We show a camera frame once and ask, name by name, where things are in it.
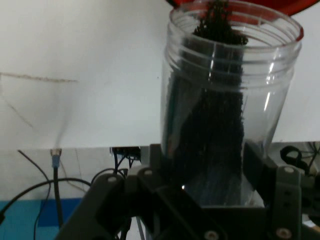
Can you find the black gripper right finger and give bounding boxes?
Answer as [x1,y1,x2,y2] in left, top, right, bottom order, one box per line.
[243,142,302,240]

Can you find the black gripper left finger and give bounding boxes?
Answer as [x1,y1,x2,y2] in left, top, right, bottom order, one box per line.
[56,143,226,240]

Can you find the clear plastic jar black seeds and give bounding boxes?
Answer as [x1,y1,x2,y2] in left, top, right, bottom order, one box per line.
[159,0,305,208]

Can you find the blue foam floor tile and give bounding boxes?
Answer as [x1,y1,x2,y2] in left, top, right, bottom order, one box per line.
[38,198,85,228]

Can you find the cyan foam floor tile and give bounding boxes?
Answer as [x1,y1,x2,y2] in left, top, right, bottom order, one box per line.
[0,199,63,240]

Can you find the red bowl black rim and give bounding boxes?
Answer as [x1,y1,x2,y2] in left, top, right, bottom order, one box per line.
[164,0,320,17]

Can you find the black cable metal connector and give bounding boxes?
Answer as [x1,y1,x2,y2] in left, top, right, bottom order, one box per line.
[49,148,63,227]

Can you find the black camera cable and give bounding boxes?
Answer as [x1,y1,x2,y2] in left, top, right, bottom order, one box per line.
[0,177,92,223]

